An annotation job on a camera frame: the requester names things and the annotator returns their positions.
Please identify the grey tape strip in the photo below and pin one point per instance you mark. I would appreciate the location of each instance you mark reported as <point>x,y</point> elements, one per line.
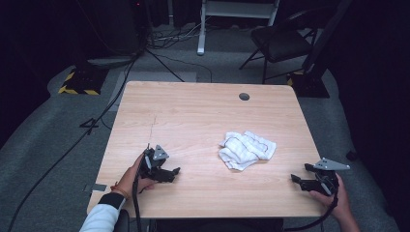
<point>96,188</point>

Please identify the black tripod leg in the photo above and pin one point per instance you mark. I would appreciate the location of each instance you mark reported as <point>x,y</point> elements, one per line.
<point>164,65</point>

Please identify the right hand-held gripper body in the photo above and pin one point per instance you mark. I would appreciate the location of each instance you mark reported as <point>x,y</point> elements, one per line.
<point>328,180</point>

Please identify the black folding chair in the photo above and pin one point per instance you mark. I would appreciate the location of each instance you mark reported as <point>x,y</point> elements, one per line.
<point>280,40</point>

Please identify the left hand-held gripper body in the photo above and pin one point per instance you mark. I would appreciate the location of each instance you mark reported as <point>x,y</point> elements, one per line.
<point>154,166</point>

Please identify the person's right hand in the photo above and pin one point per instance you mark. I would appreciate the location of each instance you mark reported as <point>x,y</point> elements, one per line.
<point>341,204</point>

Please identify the person's left hand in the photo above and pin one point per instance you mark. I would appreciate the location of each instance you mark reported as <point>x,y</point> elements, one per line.
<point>130,180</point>

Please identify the black yellow striped stand base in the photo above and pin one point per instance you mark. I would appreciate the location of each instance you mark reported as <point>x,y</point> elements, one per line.
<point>309,85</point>
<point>82,82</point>

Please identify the white towel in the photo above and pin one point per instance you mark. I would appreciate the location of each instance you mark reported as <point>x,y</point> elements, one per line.
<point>246,150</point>

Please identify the black slanted stand pole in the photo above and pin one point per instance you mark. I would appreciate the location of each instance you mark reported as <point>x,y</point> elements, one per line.
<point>325,35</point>

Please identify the white desk frame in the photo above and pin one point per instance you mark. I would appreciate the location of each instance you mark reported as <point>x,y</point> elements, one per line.
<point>225,9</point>

